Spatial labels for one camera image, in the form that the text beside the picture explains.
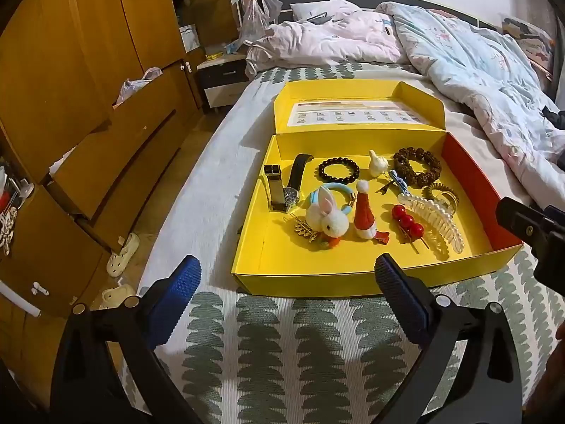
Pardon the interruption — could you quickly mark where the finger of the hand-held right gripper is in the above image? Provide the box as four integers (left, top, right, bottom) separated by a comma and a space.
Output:
495, 196, 565, 294

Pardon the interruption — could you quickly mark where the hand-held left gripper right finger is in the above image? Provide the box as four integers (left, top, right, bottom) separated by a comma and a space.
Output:
374, 253, 524, 424

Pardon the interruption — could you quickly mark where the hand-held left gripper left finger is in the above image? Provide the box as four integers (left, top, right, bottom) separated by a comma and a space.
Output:
48, 254, 204, 424

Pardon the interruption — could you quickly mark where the pearl claw hair clip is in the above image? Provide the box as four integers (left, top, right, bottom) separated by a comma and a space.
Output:
397, 192, 464, 260

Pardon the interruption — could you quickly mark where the red berry hair clip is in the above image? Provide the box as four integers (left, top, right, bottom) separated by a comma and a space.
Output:
392, 204, 431, 254

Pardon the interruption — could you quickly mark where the brown coil hair tie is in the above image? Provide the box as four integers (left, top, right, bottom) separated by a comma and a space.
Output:
423, 182, 460, 207

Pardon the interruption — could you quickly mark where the red santa hat hair clip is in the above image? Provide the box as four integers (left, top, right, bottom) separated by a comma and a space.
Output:
353, 179, 391, 245

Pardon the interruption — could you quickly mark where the brown bead bracelet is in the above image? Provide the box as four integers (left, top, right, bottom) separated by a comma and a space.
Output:
393, 147, 438, 187

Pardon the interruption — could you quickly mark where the white plush rabbit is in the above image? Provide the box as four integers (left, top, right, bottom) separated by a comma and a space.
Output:
306, 185, 351, 248

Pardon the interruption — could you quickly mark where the yellow cardboard box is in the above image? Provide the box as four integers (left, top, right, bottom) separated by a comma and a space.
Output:
232, 80, 524, 298

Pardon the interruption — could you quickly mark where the gold leaf hair clip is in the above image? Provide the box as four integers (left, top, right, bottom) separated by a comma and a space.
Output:
282, 216, 321, 243

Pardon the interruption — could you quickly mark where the blue chain hair clip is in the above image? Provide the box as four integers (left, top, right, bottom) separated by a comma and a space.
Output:
375, 170, 409, 195

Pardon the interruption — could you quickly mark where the light blue bangle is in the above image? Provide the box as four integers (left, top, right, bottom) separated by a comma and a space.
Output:
306, 182, 356, 217

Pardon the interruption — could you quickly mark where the white duck hair clip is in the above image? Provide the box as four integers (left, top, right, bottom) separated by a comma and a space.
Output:
368, 150, 389, 178

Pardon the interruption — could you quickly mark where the silver rectangular metal piece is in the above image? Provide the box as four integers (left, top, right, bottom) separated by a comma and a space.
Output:
264, 164, 285, 213

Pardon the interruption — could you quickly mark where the black bead bracelet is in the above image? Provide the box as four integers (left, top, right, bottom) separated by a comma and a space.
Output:
318, 158, 358, 185

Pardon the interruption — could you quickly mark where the black strap wristwatch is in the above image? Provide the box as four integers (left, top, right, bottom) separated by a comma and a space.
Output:
282, 154, 315, 213

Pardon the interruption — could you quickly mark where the cream slipper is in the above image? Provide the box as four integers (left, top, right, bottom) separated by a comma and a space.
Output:
99, 285, 137, 310
107, 232, 141, 277

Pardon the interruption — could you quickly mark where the dark cloth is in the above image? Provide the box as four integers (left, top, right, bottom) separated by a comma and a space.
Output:
541, 106, 565, 129

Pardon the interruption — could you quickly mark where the light blue printed quilt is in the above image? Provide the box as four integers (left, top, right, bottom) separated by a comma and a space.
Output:
375, 2, 565, 213

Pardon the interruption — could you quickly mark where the dark patterned pillow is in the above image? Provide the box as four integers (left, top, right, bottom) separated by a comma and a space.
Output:
501, 18, 554, 76

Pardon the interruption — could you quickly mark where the pile of small trinkets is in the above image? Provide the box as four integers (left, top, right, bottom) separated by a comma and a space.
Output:
0, 159, 34, 257

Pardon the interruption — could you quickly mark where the white plastic bag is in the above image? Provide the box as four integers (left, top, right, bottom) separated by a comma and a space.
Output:
115, 67, 163, 104

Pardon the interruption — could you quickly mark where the dark and white nightstand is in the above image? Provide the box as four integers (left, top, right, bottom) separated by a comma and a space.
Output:
196, 51, 252, 109

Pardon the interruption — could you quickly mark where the wooden wardrobe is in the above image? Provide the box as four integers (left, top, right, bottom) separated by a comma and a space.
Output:
0, 0, 208, 411

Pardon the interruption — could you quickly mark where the light blue paper bag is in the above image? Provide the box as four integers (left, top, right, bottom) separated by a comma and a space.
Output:
179, 24, 199, 51

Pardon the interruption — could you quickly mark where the pink quilt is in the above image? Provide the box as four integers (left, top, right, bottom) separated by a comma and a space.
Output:
245, 0, 407, 76

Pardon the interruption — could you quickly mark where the white printed pillow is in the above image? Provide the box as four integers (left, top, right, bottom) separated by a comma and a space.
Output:
289, 0, 363, 20

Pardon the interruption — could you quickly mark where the clear plastic bag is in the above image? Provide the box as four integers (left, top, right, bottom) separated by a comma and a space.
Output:
238, 0, 283, 45

